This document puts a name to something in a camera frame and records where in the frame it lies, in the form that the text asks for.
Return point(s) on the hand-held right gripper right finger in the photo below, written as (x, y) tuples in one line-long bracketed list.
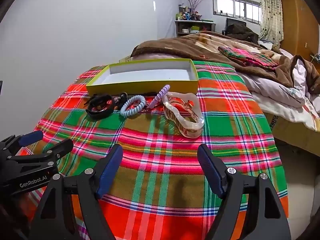
[(212, 170)]

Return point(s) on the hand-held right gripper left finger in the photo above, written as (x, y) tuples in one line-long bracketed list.
[(110, 170)]

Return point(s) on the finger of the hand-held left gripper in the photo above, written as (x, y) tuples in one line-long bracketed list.
[(31, 137), (60, 148)]

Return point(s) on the translucent beige hair claw clip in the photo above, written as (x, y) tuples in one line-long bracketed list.
[(192, 127)]

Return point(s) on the black hair band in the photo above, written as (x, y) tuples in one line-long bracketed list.
[(100, 115)]

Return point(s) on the yellow-green shallow cardboard box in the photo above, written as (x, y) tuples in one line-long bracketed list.
[(140, 86)]

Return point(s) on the red green plaid blanket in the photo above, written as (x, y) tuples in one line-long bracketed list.
[(160, 160)]

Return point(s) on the brown cardboard box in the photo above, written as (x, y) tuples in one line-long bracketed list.
[(287, 135)]

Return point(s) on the white quilt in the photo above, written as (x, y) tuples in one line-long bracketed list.
[(272, 92)]

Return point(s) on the small red beads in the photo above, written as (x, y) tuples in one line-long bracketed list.
[(204, 56)]

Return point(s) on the folded plaid cloth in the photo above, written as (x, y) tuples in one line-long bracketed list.
[(245, 56)]

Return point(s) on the pink bed sheet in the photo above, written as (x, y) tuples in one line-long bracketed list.
[(155, 56)]

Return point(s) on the brown fleece blanket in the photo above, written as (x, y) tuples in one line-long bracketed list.
[(180, 46)]

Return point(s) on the dark jacket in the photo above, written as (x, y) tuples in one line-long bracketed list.
[(241, 33)]

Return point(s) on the wooden shelf unit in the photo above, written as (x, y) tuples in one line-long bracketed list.
[(180, 25)]

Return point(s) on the group of bottles on shelf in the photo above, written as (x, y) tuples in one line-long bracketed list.
[(186, 15)]

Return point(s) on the barred window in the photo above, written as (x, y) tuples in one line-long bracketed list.
[(237, 7)]

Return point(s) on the patterned curtain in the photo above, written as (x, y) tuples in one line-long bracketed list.
[(271, 12)]

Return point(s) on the vase with dry branches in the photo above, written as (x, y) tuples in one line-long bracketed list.
[(196, 0)]

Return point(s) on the wooden wardrobe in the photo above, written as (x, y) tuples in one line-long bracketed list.
[(298, 20)]

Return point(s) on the beige wall socket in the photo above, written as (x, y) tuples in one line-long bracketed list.
[(125, 60)]

